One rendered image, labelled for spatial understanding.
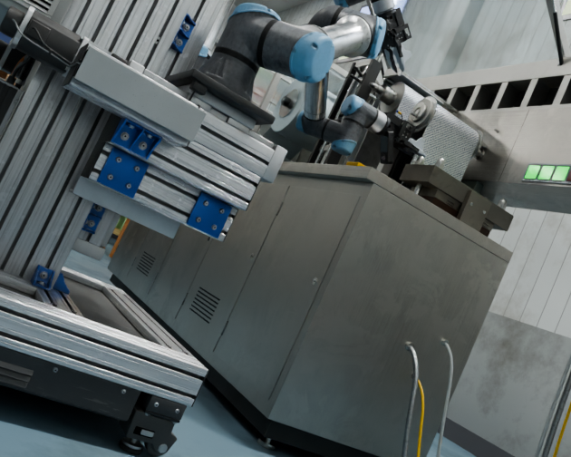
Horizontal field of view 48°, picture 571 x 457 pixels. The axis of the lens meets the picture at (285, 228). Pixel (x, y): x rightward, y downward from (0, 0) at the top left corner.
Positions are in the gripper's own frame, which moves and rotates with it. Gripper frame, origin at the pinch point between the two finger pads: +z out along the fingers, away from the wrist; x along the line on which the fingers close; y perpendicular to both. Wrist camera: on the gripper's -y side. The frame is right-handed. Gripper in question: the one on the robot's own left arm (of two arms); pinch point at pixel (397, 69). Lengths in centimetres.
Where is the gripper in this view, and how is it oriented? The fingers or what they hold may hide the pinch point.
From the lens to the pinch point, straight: 237.7
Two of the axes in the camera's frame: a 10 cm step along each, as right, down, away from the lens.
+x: -4.4, -1.2, 8.9
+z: 3.4, 8.9, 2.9
